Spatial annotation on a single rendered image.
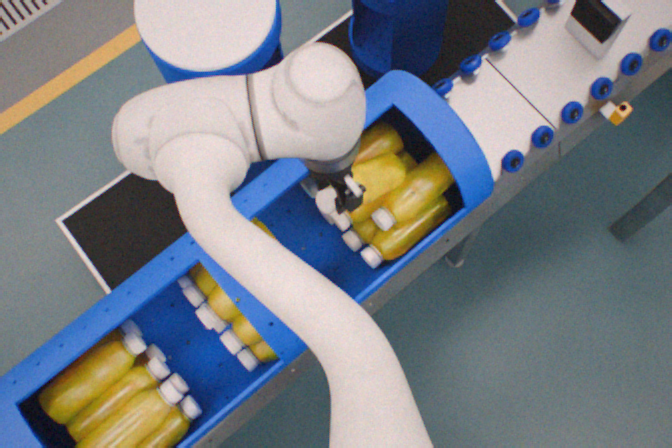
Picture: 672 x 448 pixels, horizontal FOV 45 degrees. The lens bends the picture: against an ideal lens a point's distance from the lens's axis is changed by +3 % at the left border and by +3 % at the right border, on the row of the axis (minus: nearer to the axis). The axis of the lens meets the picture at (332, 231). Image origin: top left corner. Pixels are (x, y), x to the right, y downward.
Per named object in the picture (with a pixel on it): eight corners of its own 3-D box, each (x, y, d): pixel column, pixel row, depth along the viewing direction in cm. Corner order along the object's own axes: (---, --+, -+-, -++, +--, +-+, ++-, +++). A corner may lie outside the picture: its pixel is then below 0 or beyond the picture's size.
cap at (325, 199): (323, 184, 129) (315, 187, 128) (341, 192, 127) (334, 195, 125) (321, 205, 131) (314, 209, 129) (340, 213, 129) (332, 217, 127)
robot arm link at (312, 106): (359, 80, 102) (257, 97, 102) (356, 16, 87) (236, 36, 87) (373, 160, 99) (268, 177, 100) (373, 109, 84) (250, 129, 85)
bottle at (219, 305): (303, 272, 134) (226, 335, 132) (291, 259, 140) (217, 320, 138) (281, 244, 131) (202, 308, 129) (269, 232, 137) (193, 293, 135)
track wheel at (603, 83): (612, 73, 156) (604, 70, 158) (594, 88, 156) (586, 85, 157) (617, 91, 159) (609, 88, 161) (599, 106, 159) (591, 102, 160)
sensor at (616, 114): (626, 118, 163) (634, 108, 159) (615, 127, 163) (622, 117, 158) (598, 91, 165) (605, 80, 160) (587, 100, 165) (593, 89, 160)
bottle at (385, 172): (378, 146, 140) (316, 174, 129) (409, 158, 136) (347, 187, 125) (375, 181, 143) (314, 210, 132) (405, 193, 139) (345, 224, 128)
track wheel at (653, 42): (671, 24, 158) (663, 22, 160) (653, 39, 158) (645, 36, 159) (675, 43, 161) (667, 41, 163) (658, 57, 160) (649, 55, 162)
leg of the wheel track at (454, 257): (467, 259, 249) (498, 200, 188) (453, 271, 248) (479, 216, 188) (455, 245, 250) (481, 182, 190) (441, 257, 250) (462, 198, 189)
